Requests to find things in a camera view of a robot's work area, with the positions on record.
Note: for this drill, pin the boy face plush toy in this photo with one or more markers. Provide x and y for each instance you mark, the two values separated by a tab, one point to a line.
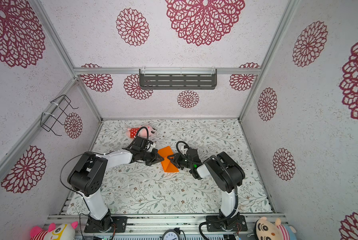
265	230

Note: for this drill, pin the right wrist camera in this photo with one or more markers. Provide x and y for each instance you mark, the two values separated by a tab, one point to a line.
192	155

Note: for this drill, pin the pink pig plush toy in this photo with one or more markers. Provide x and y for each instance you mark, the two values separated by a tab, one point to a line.
142	131

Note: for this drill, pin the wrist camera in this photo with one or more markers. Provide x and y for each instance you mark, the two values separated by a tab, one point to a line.
192	155
140	144

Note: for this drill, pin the black wire wall rack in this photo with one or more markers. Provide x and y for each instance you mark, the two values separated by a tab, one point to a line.
50	119

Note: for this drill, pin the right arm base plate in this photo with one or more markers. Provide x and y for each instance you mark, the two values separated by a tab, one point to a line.
235	224

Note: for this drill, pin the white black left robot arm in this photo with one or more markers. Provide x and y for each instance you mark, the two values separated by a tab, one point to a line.
87	176

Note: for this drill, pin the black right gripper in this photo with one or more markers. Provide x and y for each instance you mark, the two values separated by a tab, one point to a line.
177	160

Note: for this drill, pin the pink white plush toy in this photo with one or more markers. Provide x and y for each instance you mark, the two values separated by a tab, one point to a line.
61	232

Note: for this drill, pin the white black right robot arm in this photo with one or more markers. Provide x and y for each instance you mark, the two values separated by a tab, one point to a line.
227	174

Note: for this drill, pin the grey wall shelf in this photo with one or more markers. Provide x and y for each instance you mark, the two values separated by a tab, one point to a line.
177	80

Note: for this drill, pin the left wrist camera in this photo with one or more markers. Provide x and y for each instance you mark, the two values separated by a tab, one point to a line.
140	144

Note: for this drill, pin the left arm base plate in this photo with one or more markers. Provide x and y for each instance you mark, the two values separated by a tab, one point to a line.
106	225

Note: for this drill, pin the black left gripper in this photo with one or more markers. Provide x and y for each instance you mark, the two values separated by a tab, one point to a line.
154	160

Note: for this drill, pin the round gauge clock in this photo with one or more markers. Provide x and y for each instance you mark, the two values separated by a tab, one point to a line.
173	234

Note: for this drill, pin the orange square paper sheet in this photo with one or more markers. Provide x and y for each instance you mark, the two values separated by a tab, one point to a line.
167	165

